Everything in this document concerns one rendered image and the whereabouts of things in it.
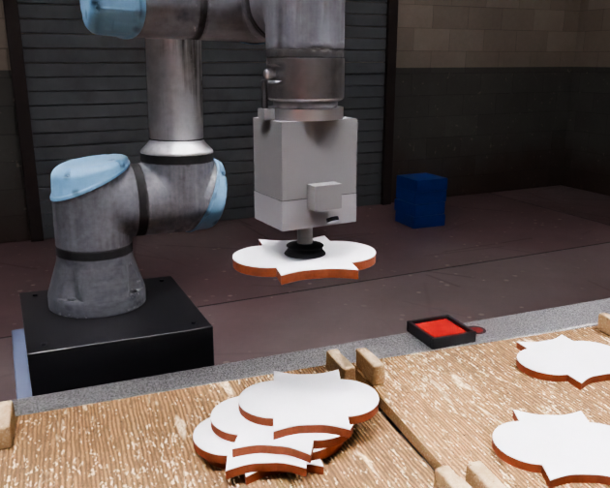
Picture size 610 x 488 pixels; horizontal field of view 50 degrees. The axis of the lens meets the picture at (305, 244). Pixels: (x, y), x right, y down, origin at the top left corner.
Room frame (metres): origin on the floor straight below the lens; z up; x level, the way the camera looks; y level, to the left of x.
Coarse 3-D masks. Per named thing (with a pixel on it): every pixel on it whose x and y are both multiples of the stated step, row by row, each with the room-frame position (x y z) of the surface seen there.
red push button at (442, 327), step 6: (420, 324) 0.94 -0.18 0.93; (426, 324) 0.94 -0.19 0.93; (432, 324) 0.94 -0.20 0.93; (438, 324) 0.94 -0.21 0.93; (444, 324) 0.94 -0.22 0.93; (450, 324) 0.94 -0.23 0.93; (426, 330) 0.92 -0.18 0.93; (432, 330) 0.92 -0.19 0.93; (438, 330) 0.92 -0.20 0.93; (444, 330) 0.92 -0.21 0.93; (450, 330) 0.92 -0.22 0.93; (456, 330) 0.92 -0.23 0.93; (462, 330) 0.92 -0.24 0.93; (438, 336) 0.90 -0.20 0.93
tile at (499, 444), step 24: (504, 432) 0.61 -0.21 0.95; (528, 432) 0.61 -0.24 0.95; (552, 432) 0.61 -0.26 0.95; (576, 432) 0.61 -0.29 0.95; (600, 432) 0.61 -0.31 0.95; (504, 456) 0.57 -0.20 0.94; (528, 456) 0.57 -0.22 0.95; (552, 456) 0.57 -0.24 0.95; (576, 456) 0.57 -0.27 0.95; (600, 456) 0.57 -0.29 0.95; (552, 480) 0.53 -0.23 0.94; (576, 480) 0.54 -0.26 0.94; (600, 480) 0.54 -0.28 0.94
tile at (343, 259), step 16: (272, 240) 0.70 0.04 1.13; (288, 240) 0.70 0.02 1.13; (320, 240) 0.70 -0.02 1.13; (240, 256) 0.64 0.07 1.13; (256, 256) 0.64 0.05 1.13; (272, 256) 0.64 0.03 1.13; (336, 256) 0.64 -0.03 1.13; (352, 256) 0.64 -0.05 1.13; (368, 256) 0.64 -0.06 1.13; (240, 272) 0.62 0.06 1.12; (256, 272) 0.61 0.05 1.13; (272, 272) 0.60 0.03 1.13; (288, 272) 0.59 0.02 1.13; (304, 272) 0.60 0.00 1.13; (320, 272) 0.60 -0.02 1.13; (336, 272) 0.60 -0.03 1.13; (352, 272) 0.60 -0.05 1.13
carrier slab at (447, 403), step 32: (448, 352) 0.83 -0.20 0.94; (480, 352) 0.83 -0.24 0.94; (512, 352) 0.83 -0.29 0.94; (384, 384) 0.74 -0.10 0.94; (416, 384) 0.74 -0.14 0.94; (448, 384) 0.74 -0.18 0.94; (480, 384) 0.74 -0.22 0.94; (512, 384) 0.74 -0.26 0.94; (544, 384) 0.74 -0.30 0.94; (608, 384) 0.74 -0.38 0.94; (416, 416) 0.66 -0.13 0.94; (448, 416) 0.66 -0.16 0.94; (480, 416) 0.66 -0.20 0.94; (608, 416) 0.66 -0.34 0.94; (416, 448) 0.62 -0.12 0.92; (448, 448) 0.60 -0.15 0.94; (480, 448) 0.60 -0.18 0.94; (512, 480) 0.54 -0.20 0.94; (544, 480) 0.54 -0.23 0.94
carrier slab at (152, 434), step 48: (240, 384) 0.74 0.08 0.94; (48, 432) 0.63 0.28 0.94; (96, 432) 0.63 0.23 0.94; (144, 432) 0.63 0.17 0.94; (192, 432) 0.63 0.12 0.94; (384, 432) 0.63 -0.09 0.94; (0, 480) 0.54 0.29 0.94; (48, 480) 0.54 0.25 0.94; (96, 480) 0.54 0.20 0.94; (144, 480) 0.54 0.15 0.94; (192, 480) 0.54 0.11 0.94; (240, 480) 0.54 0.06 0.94; (288, 480) 0.54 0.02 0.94; (336, 480) 0.54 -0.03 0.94; (384, 480) 0.54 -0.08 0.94; (432, 480) 0.54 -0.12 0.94
